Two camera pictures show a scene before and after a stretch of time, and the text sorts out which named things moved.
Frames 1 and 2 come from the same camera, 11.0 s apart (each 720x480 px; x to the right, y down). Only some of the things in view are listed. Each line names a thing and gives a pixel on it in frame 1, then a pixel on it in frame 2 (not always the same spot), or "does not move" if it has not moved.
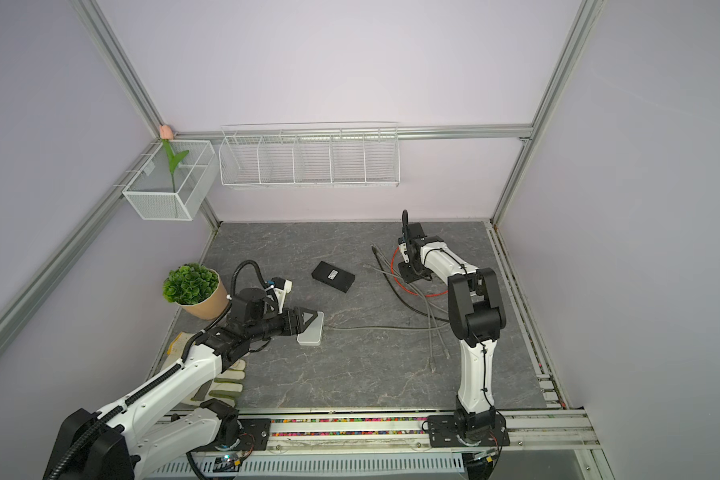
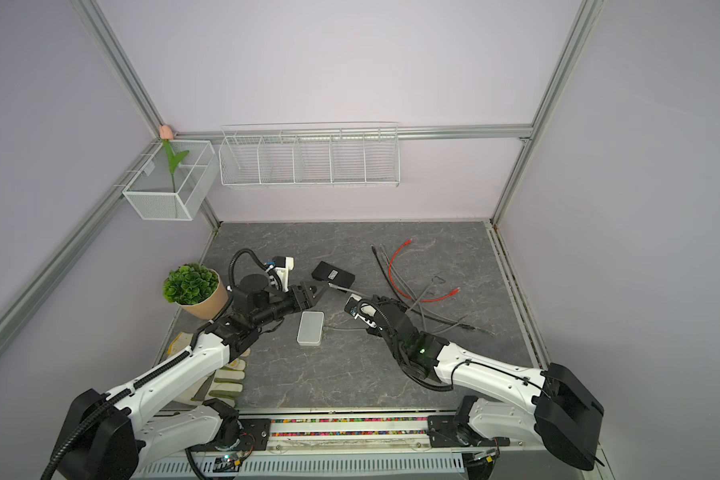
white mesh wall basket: x=173 y=181 does not move
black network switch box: x=333 y=276 does not move
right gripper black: x=404 y=270 -> x=390 y=305
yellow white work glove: x=224 y=388 does not move
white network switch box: x=311 y=335 does not move
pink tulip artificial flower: x=166 y=133 does not move
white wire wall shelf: x=310 y=155 does not move
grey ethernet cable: x=425 y=296 -> x=403 y=284
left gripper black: x=297 y=314 -> x=307 y=300
